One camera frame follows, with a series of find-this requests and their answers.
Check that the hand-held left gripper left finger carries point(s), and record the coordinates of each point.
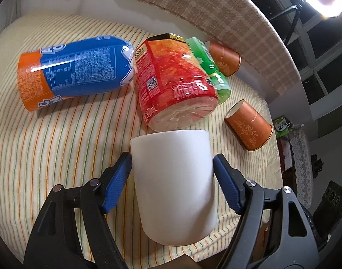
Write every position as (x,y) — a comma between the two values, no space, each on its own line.
(119,180)

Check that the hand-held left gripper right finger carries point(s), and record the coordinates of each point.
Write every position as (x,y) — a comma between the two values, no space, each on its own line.
(226,180)

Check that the white cup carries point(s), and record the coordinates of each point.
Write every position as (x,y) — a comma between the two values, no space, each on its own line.
(172,185)

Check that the orange paper cup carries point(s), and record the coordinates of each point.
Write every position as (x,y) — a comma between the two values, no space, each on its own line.
(225,58)
(250,127)

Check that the striped bed sheet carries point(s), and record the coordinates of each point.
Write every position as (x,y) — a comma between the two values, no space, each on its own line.
(47,151)

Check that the white lace cloth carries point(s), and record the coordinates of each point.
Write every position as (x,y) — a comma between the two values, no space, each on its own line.
(302,162)

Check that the green and white packet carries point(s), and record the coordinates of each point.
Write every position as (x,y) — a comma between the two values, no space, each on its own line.
(281,124)

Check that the black speaker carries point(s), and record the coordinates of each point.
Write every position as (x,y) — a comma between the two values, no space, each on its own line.
(329,204)

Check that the red snack canister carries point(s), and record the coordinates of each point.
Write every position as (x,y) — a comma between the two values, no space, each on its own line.
(173,81)

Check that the green snack canister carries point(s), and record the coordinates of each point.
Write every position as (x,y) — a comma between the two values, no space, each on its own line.
(213,67)

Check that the blue orange snack canister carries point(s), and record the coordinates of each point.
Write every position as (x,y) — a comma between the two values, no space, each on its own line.
(75,71)

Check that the plaid headboard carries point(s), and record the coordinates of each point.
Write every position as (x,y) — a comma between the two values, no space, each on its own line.
(215,14)

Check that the black light stand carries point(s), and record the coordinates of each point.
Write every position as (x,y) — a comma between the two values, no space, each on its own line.
(288,15)

